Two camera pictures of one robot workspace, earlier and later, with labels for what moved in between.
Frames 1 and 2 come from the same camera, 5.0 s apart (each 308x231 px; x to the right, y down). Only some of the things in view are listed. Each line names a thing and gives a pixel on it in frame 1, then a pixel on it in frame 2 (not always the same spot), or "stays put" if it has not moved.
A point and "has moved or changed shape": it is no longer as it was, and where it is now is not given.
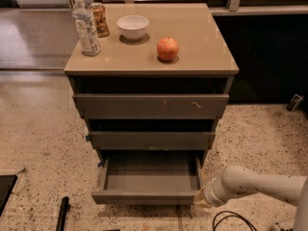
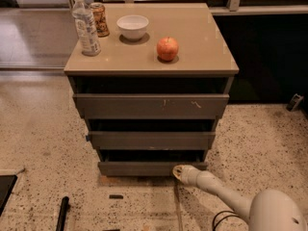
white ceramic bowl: x=133 y=26 stays put
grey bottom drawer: x=148 y=177 has moved or changed shape
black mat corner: x=7 y=183 stays put
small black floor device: x=295 y=101 stays put
